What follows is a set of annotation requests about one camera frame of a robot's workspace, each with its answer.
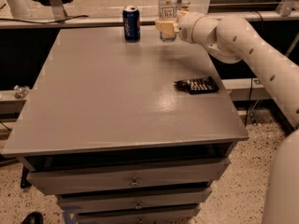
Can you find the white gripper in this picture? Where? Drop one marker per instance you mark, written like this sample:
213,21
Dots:
185,28

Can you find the clear plastic tea bottle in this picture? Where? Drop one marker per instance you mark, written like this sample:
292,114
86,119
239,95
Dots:
167,10

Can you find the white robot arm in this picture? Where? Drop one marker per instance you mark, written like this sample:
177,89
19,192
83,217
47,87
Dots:
230,40

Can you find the blue pepsi can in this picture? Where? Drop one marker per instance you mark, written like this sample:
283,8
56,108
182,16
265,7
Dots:
131,23

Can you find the black snack packet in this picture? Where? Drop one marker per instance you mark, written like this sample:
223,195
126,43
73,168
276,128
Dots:
197,86

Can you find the grey drawer cabinet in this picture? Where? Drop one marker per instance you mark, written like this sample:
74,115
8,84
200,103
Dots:
100,101

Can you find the white pipe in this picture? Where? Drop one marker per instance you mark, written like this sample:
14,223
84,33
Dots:
19,9

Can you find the crumpled foil wrapper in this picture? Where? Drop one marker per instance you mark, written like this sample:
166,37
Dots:
21,91

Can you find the middle grey drawer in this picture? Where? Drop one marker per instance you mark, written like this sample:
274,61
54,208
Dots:
135,200

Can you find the grey drawer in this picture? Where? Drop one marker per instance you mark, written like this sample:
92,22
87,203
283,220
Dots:
139,216
128,176
135,200

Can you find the bottom grey drawer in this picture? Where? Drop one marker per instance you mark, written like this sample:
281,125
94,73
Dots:
139,216

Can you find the top grey drawer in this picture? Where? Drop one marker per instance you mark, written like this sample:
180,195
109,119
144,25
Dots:
128,176

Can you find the black shoe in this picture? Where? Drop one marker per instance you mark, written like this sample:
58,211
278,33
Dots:
33,218

